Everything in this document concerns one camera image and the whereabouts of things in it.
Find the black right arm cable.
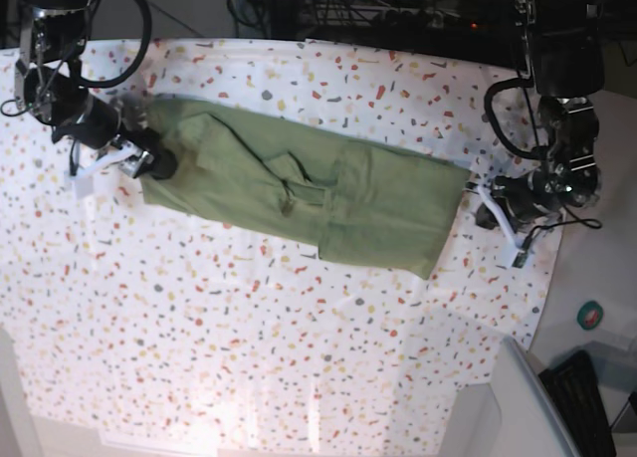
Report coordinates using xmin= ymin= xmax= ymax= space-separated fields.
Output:
xmin=77 ymin=0 xmax=153 ymax=90

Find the green t-shirt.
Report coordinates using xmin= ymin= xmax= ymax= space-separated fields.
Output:
xmin=142 ymin=99 xmax=470 ymax=278

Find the green tape roll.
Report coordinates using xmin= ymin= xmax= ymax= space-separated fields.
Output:
xmin=576 ymin=301 xmax=604 ymax=331

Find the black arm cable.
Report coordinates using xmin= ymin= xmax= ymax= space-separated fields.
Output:
xmin=483 ymin=78 xmax=548 ymax=160
xmin=77 ymin=0 xmax=153 ymax=90

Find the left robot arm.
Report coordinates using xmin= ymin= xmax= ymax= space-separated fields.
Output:
xmin=474 ymin=0 xmax=604 ymax=268

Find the grey plastic bin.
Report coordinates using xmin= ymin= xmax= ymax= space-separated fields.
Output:
xmin=490 ymin=338 xmax=580 ymax=457

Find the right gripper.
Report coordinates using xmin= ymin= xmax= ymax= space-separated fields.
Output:
xmin=51 ymin=103 xmax=178 ymax=198

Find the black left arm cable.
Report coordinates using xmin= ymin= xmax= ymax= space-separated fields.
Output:
xmin=483 ymin=78 xmax=548 ymax=160

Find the terrazzo patterned tablecloth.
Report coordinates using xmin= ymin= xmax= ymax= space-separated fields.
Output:
xmin=1 ymin=39 xmax=561 ymax=456

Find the black keyboard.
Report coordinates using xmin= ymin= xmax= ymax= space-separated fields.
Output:
xmin=539 ymin=349 xmax=617 ymax=457

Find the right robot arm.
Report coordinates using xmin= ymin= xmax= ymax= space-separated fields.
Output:
xmin=11 ymin=0 xmax=177 ymax=198

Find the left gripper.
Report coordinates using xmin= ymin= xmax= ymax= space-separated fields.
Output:
xmin=465 ymin=172 xmax=567 ymax=269

